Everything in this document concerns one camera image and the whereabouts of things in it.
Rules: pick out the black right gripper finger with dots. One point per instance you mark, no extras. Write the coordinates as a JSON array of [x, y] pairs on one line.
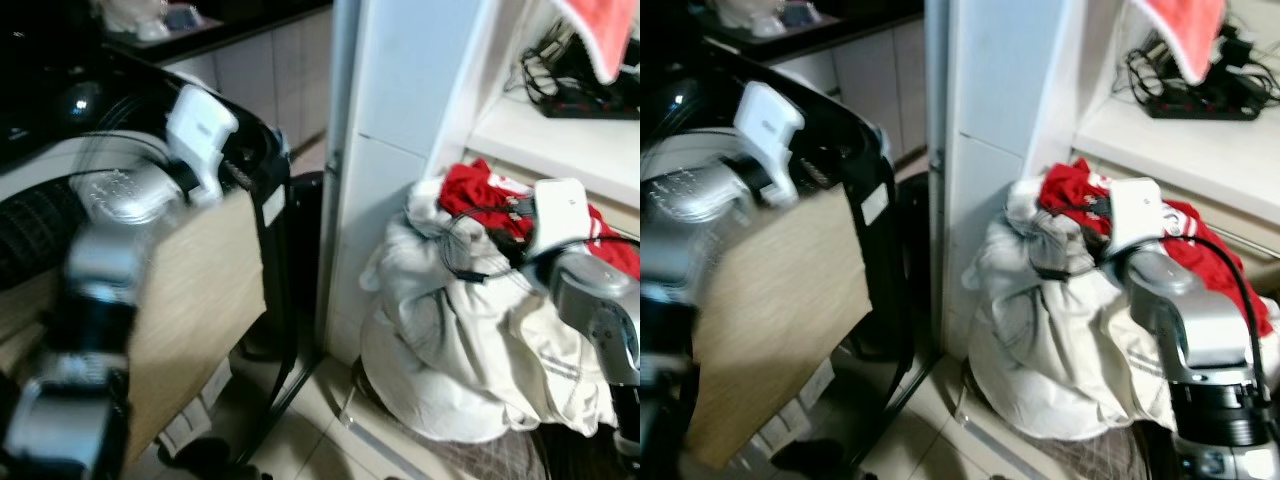
[[1062, 215], [470, 218], [1065, 272], [480, 273]]

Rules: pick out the red garment with white print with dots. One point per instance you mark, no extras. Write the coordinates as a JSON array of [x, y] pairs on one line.
[[1070, 185], [470, 190]]

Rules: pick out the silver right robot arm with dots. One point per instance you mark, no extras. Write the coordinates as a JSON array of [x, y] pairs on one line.
[[600, 305], [1190, 320]]

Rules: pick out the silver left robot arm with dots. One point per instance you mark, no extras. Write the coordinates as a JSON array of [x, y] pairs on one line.
[[665, 205], [105, 255]]

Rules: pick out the black washing machine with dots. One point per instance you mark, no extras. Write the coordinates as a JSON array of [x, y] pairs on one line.
[[690, 100], [60, 110]]

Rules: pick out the cream white cloth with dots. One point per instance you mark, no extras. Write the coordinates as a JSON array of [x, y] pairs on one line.
[[1050, 340], [450, 340]]

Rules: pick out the beige wood-grain panel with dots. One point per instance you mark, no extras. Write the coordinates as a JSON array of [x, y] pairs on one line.
[[780, 310], [195, 300]]

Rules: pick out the white shelf cabinet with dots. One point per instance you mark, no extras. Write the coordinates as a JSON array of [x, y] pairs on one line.
[[1010, 90], [400, 90]]

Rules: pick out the white object on counter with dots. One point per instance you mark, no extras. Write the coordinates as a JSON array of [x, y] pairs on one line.
[[750, 12], [135, 15]]

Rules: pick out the brown mesh laundry basket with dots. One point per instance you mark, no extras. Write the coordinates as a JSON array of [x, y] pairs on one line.
[[1090, 460]]

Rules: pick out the pink hanging towel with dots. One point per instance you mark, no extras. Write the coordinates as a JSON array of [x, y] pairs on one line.
[[605, 35], [1190, 35]]

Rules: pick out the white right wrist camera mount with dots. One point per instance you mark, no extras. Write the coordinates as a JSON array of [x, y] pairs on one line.
[[1138, 212], [560, 215]]

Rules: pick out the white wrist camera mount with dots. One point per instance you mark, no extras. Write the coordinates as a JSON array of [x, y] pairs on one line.
[[1138, 212], [770, 125], [200, 130], [560, 215]]

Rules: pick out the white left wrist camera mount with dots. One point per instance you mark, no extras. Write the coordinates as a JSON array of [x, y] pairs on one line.
[[200, 130], [770, 125]]

